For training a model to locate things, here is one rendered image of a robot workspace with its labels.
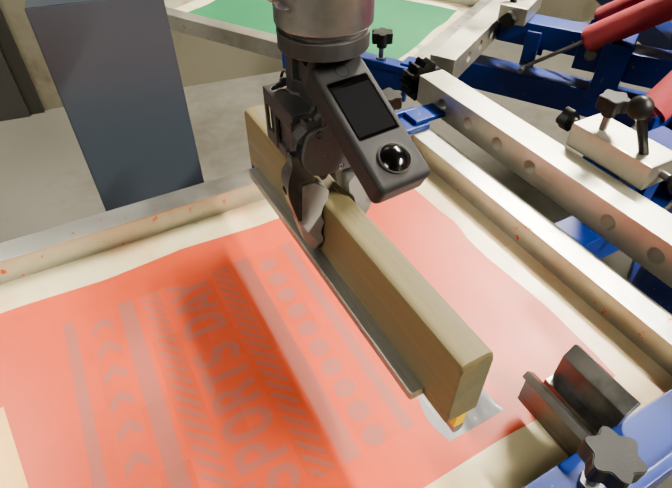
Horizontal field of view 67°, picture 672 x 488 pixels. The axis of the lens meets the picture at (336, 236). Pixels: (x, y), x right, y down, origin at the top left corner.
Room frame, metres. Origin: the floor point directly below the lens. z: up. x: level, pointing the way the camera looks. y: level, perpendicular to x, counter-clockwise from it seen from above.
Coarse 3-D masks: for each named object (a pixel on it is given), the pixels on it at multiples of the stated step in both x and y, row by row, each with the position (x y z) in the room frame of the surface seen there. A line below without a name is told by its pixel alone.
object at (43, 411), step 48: (240, 240) 0.51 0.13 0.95; (288, 240) 0.51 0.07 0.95; (432, 240) 0.51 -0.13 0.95; (96, 288) 0.42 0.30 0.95; (144, 288) 0.42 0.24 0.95; (0, 336) 0.35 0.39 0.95; (48, 336) 0.35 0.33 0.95; (0, 384) 0.29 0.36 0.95; (48, 384) 0.29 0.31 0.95; (48, 432) 0.23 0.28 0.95
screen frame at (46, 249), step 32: (448, 160) 0.65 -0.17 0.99; (192, 192) 0.57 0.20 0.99; (224, 192) 0.57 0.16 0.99; (256, 192) 0.59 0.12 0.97; (480, 192) 0.58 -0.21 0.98; (512, 192) 0.57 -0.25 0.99; (64, 224) 0.50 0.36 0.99; (96, 224) 0.50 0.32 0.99; (128, 224) 0.51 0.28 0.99; (160, 224) 0.53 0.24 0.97; (512, 224) 0.52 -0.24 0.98; (544, 224) 0.50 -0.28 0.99; (0, 256) 0.44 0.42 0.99; (32, 256) 0.45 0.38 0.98; (64, 256) 0.46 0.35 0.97; (544, 256) 0.46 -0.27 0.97; (576, 256) 0.44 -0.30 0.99; (576, 288) 0.41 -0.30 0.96; (608, 288) 0.39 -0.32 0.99; (608, 320) 0.37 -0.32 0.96; (640, 320) 0.34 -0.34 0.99
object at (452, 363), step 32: (256, 128) 0.51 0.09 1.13; (256, 160) 0.52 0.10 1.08; (352, 224) 0.33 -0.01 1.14; (352, 256) 0.31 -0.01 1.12; (384, 256) 0.29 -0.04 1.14; (352, 288) 0.31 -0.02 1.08; (384, 288) 0.27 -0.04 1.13; (416, 288) 0.26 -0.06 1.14; (384, 320) 0.26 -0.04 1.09; (416, 320) 0.23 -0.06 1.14; (448, 320) 0.23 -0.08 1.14; (416, 352) 0.22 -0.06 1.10; (448, 352) 0.20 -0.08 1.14; (480, 352) 0.20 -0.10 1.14; (448, 384) 0.19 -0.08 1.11; (480, 384) 0.20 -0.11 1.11; (448, 416) 0.19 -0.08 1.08
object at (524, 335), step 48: (480, 288) 0.42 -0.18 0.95; (480, 336) 0.35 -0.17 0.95; (528, 336) 0.35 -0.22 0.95; (576, 336) 0.35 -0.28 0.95; (432, 432) 0.23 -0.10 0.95; (480, 432) 0.23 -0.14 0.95; (48, 480) 0.19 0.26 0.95; (336, 480) 0.19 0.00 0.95; (384, 480) 0.19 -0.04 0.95; (432, 480) 0.19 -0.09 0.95
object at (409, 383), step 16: (256, 176) 0.49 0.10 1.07; (272, 192) 0.46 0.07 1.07; (288, 208) 0.43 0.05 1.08; (288, 224) 0.41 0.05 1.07; (304, 240) 0.38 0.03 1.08; (320, 256) 0.36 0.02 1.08; (320, 272) 0.34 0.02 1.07; (336, 272) 0.33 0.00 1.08; (336, 288) 0.31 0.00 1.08; (352, 304) 0.29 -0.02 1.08; (368, 320) 0.28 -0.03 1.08; (368, 336) 0.26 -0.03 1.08; (384, 336) 0.26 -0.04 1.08; (384, 352) 0.24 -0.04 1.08; (400, 368) 0.23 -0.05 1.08; (400, 384) 0.22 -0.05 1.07; (416, 384) 0.21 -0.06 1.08
